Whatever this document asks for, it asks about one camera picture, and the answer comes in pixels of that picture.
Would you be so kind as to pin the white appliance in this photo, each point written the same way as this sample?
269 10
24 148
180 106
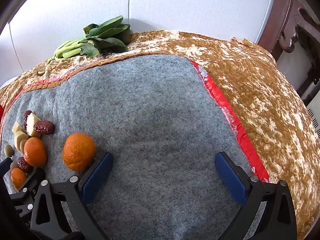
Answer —
313 110

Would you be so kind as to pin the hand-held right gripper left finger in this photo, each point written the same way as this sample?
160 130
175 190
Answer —
98 175

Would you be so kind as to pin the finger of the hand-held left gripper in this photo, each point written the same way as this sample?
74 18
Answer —
28 183
5 165

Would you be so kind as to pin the small round tan nut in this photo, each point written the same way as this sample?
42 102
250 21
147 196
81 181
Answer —
8 150
13 165
23 145

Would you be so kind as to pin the dark wooden furniture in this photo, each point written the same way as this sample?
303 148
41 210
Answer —
287 12

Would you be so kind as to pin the large orange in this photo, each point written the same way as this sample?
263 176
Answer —
78 151

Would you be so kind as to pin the brown patterned cloth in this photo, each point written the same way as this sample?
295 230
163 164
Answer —
262 92

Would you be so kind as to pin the medium orange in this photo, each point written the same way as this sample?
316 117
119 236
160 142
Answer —
35 152

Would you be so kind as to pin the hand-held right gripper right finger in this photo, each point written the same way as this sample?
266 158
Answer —
231 180

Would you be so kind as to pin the green bok choy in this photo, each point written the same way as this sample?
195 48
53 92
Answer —
105 33

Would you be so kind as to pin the small orange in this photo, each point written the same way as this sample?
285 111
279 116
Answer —
17 178

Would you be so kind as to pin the grey felt mat red border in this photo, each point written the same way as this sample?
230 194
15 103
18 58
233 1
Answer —
150 105

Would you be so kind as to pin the pale yellow cane piece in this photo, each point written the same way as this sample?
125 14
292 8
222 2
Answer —
18 128
32 123
18 140

